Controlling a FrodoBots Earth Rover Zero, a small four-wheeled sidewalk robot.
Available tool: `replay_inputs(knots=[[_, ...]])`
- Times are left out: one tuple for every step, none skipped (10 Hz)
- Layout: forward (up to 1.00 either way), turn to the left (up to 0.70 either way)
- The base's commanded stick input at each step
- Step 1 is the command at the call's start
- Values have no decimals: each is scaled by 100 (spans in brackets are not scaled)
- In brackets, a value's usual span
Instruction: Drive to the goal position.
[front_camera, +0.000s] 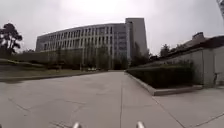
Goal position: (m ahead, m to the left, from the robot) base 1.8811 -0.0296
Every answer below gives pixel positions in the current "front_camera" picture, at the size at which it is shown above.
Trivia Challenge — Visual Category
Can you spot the robot's own part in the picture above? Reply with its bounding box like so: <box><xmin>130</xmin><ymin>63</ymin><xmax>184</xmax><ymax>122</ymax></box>
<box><xmin>72</xmin><ymin>121</ymin><xmax>82</xmax><ymax>128</ymax></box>
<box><xmin>136</xmin><ymin>121</ymin><xmax>146</xmax><ymax>128</ymax></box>

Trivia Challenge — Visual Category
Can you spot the dark trimmed hedge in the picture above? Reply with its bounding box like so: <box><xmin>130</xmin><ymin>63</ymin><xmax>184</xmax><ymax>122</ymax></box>
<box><xmin>126</xmin><ymin>61</ymin><xmax>196</xmax><ymax>90</ymax></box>

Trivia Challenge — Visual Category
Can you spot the curved grey multistorey building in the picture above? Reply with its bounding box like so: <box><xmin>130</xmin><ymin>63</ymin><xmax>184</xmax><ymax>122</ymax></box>
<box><xmin>35</xmin><ymin>17</ymin><xmax>148</xmax><ymax>69</ymax></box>

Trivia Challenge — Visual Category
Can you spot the low dark-roofed building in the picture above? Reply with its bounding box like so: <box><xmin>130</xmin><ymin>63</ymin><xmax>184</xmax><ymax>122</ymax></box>
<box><xmin>168</xmin><ymin>31</ymin><xmax>224</xmax><ymax>54</ymax></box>

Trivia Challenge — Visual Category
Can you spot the grass lawn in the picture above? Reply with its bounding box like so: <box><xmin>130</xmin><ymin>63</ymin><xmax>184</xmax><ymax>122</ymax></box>
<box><xmin>0</xmin><ymin>59</ymin><xmax>108</xmax><ymax>81</ymax></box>

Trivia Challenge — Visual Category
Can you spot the concrete kerb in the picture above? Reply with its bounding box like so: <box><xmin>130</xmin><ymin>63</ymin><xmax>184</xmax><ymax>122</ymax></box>
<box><xmin>124</xmin><ymin>71</ymin><xmax>204</xmax><ymax>97</ymax></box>

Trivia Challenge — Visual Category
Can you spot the grey concrete wall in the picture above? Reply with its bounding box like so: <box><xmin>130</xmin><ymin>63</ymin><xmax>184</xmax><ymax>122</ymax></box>
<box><xmin>146</xmin><ymin>45</ymin><xmax>224</xmax><ymax>87</ymax></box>

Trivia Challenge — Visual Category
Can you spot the row of slender trees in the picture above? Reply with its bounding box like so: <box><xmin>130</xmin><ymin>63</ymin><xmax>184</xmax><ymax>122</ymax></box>
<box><xmin>46</xmin><ymin>41</ymin><xmax>151</xmax><ymax>71</ymax></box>

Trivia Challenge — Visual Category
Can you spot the tall dark tree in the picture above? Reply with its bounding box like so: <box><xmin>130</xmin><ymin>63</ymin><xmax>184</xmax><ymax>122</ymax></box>
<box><xmin>0</xmin><ymin>22</ymin><xmax>24</xmax><ymax>58</ymax></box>

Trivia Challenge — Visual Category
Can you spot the grey concrete slab pavement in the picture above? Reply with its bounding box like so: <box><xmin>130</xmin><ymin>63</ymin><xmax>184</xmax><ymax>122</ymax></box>
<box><xmin>0</xmin><ymin>70</ymin><xmax>224</xmax><ymax>128</ymax></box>

